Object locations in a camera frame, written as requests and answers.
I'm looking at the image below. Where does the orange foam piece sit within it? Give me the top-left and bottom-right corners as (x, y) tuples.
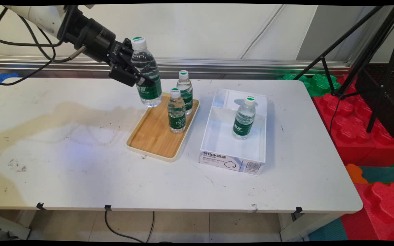
(345, 164), (369, 184)

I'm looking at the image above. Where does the green foam block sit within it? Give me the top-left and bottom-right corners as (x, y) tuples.
(277, 73), (341, 98)

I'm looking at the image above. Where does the thin black tripod cable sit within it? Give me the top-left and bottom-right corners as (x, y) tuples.
(329, 95), (342, 134)

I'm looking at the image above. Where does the green label water bottle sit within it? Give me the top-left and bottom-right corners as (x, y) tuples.
(130, 37), (163, 108)
(232, 96), (257, 140)
(167, 88), (186, 134)
(176, 70), (193, 115)

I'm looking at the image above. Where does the aluminium wall rail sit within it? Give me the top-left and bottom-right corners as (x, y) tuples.
(0, 55), (352, 80)

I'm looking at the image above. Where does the black flat panel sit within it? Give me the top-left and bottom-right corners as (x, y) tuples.
(355, 63), (394, 142)

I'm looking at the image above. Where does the black tripod stand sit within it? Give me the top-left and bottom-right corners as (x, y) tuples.
(293, 5), (394, 134)

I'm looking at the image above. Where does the black floor cable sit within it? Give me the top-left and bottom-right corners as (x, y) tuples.
(104, 210), (155, 243)

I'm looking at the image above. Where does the blue foam block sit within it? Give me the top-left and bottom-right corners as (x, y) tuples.
(0, 72), (19, 96)

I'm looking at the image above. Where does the large red foam block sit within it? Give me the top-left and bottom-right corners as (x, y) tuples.
(313, 75), (394, 167)

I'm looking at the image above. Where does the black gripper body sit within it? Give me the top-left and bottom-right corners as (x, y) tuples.
(57, 6), (136, 74)

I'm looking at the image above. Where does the white printed cardboard box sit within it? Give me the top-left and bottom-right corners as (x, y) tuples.
(199, 88), (268, 175)

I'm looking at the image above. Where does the teal foam mat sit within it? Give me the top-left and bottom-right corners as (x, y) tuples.
(359, 166), (394, 185)

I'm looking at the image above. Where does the bamboo tray with cream rim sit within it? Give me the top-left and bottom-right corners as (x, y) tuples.
(126, 92), (200, 162)

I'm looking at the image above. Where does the white table leg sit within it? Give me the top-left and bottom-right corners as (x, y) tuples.
(0, 210), (37, 241)
(278, 213), (345, 242)

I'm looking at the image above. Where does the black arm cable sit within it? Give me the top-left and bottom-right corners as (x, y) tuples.
(0, 8), (87, 86)

